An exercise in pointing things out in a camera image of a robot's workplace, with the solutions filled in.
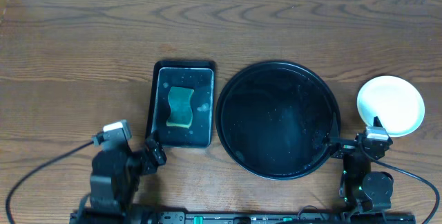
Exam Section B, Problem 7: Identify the white plate with M stain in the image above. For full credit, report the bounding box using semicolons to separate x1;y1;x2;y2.
356;75;425;137

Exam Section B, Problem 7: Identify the green yellow sponge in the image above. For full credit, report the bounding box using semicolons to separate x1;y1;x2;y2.
166;86;194;129

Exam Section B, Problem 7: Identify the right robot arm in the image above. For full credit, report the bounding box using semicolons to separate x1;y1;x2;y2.
325;116;394;223

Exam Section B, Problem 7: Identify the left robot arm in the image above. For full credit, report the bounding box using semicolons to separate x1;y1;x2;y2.
70;129;166;224

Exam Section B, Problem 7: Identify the black round tray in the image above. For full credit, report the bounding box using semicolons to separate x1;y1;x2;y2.
215;62;341;180

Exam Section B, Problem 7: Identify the black rectangular tray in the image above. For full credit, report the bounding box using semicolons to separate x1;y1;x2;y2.
145;60;215;148

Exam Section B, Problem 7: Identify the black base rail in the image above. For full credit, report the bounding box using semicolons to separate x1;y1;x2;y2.
69;209;416;224

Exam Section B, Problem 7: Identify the right black cable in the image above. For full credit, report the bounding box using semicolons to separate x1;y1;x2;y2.
358;147;441;224

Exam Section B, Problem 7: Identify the black cable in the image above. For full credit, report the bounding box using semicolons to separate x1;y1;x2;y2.
5;140;96;224
358;147;441;224

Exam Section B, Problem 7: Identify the left black cable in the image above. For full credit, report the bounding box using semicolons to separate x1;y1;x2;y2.
5;140;96;224

